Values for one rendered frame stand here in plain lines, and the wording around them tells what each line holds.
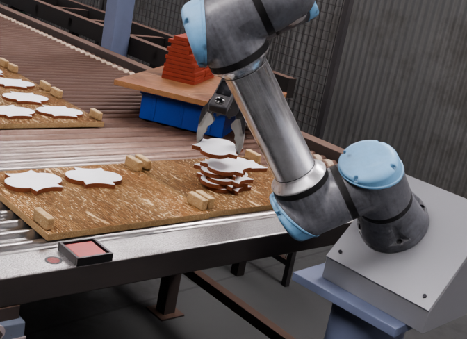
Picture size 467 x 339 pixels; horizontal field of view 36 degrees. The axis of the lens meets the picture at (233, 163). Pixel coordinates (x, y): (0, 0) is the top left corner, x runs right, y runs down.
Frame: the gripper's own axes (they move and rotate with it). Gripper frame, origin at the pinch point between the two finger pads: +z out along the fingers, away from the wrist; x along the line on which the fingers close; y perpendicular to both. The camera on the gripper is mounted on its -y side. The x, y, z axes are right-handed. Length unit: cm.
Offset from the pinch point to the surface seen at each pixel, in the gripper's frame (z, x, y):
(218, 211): 10.3, -6.3, -17.2
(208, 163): 4.4, 1.3, -1.3
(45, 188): 9.2, 29.9, -33.1
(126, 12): -11, 89, 164
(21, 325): 21, 16, -68
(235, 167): 4.4, -5.3, 0.6
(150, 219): 10.1, 5.3, -32.8
